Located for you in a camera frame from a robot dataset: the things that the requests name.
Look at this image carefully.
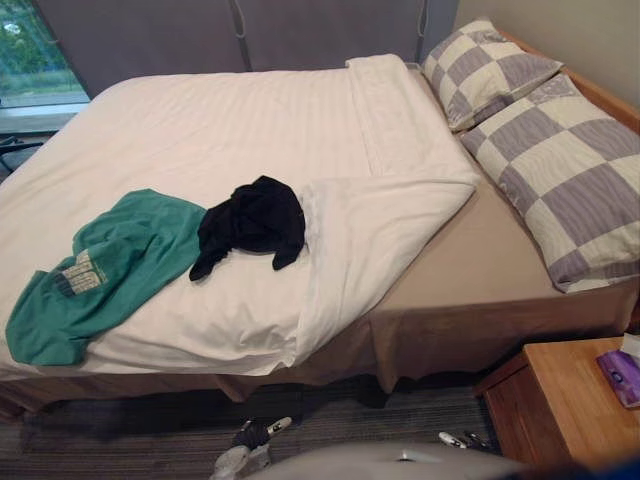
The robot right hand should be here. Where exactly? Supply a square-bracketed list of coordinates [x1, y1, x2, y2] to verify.
[438, 428, 490, 451]

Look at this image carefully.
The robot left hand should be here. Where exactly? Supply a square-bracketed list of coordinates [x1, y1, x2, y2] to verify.
[231, 415, 294, 454]

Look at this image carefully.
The beige fitted bed sheet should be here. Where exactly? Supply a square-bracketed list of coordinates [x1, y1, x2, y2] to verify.
[0, 62, 640, 420]

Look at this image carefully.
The black crumpled cloth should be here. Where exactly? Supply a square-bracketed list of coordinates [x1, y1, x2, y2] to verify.
[188, 174, 308, 283]

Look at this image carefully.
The silver robot body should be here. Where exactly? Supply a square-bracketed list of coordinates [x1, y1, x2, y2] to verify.
[245, 441, 532, 480]

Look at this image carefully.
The wooden nightstand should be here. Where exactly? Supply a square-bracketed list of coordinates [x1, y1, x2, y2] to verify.
[473, 335, 640, 472]

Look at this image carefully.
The purple tissue pack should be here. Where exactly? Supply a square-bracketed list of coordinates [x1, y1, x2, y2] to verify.
[595, 349, 640, 409]

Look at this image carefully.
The green t-shirt with print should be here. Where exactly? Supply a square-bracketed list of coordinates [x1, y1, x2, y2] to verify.
[4, 188, 208, 368]

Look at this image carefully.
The large purple cream checked pillow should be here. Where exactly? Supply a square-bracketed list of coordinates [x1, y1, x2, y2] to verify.
[459, 74, 640, 294]

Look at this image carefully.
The white duvet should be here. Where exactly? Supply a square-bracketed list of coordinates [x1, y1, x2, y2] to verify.
[0, 53, 483, 377]

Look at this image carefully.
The small purple cream checked pillow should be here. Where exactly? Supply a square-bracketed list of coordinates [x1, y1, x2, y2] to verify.
[420, 18, 567, 133]

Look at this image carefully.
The grey curtain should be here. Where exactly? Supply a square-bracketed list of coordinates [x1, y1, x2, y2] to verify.
[33, 0, 461, 100]

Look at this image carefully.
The window pane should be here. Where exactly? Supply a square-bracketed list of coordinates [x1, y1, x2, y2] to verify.
[0, 0, 92, 109]

